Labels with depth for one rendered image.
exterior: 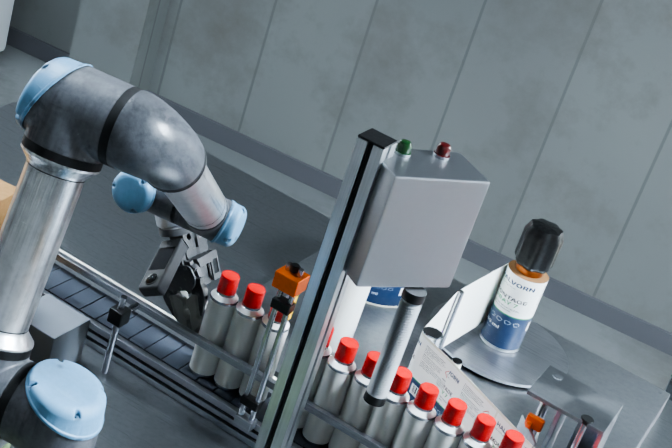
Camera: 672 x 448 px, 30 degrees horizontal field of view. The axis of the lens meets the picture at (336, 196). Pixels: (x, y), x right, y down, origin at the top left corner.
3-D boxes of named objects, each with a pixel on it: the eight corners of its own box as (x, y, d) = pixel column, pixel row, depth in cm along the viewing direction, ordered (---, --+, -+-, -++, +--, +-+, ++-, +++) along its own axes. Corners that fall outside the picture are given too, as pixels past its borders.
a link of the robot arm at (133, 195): (174, 189, 204) (200, 174, 214) (114, 162, 206) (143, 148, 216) (160, 232, 207) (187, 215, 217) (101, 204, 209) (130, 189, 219)
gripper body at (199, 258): (223, 280, 228) (211, 216, 225) (197, 295, 221) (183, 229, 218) (189, 280, 232) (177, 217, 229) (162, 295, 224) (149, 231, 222)
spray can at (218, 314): (222, 372, 227) (251, 278, 219) (203, 382, 223) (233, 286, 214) (201, 357, 229) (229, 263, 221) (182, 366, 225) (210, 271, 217)
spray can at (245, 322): (245, 381, 227) (275, 287, 218) (234, 395, 222) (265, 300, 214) (219, 370, 228) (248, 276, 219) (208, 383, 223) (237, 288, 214)
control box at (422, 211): (450, 288, 193) (492, 182, 185) (355, 288, 185) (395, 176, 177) (419, 253, 201) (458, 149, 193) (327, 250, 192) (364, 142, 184)
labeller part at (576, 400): (621, 408, 206) (624, 403, 206) (602, 436, 197) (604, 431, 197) (548, 368, 211) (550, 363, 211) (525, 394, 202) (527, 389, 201)
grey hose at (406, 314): (388, 401, 199) (430, 291, 191) (378, 410, 196) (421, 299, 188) (369, 390, 201) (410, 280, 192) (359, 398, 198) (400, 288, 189)
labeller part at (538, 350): (585, 354, 273) (587, 349, 273) (538, 411, 247) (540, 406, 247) (462, 288, 284) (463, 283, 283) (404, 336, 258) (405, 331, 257)
